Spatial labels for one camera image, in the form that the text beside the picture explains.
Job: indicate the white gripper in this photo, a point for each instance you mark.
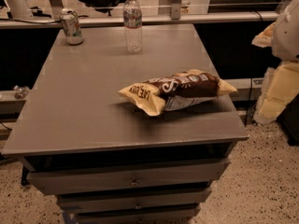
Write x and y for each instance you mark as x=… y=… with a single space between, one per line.
x=288 y=36

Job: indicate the yellow brown chip bag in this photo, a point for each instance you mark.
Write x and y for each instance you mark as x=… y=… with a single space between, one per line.
x=160 y=94

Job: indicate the clear plastic water bottle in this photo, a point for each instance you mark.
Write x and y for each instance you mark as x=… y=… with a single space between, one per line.
x=132 y=20

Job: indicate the bottom grey drawer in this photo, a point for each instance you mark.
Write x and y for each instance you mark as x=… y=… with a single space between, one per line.
x=139 y=216

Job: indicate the grey drawer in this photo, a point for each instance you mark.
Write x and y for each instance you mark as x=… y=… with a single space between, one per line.
x=138 y=199
x=139 y=216
x=128 y=176

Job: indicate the grey drawer cabinet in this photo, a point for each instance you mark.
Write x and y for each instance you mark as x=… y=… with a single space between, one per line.
x=74 y=117

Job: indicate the green white soda can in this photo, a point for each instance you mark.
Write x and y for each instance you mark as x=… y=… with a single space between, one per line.
x=71 y=26

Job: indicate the top grey drawer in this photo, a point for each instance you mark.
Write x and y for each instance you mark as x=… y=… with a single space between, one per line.
x=128 y=176

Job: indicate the middle grey drawer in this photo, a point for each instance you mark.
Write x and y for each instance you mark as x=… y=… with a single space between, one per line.
x=138 y=199

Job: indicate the crumpled foil wrapper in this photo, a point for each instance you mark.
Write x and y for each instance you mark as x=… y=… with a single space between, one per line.
x=21 y=92

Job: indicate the grey metal rail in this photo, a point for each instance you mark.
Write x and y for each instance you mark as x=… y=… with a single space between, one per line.
x=147 y=20

